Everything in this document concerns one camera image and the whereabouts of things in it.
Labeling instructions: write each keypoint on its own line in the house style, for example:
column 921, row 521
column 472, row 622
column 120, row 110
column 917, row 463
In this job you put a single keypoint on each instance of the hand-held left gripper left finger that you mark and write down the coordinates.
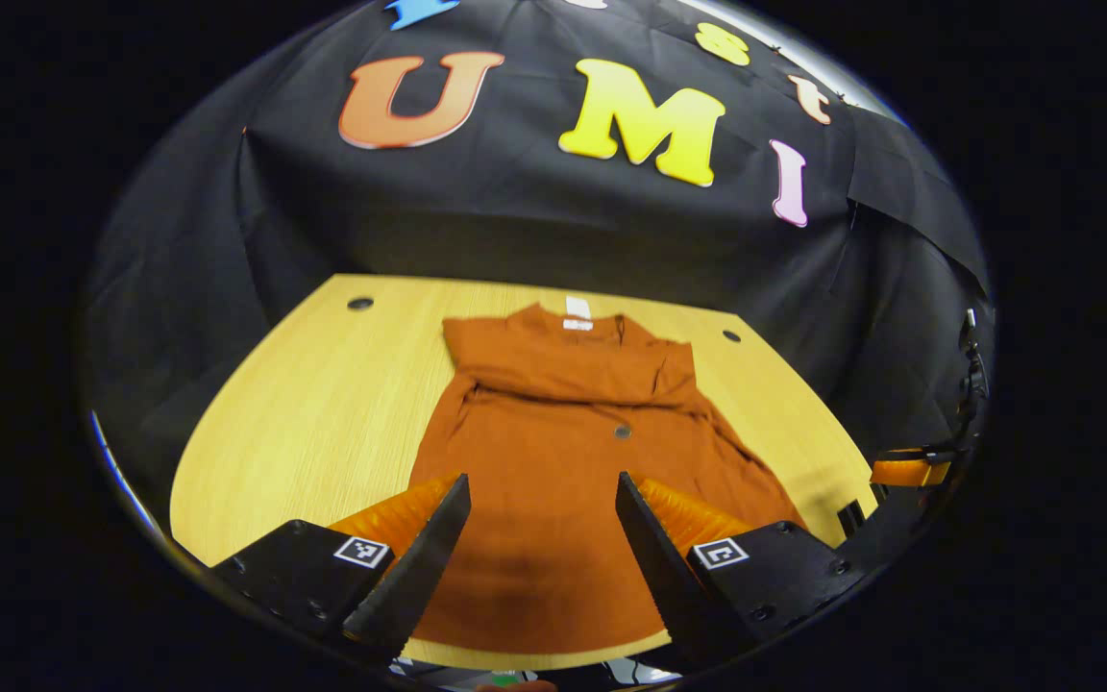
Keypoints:
column 414, row 581

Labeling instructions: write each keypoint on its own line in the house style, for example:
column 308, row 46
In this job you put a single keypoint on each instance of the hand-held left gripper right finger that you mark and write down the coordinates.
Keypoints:
column 664, row 577

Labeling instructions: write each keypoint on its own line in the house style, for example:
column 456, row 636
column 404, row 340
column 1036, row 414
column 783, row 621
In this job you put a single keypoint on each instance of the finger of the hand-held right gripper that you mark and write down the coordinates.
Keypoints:
column 909, row 470
column 895, row 519

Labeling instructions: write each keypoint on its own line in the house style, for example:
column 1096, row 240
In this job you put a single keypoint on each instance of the orange shirt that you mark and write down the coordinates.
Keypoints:
column 563, row 500

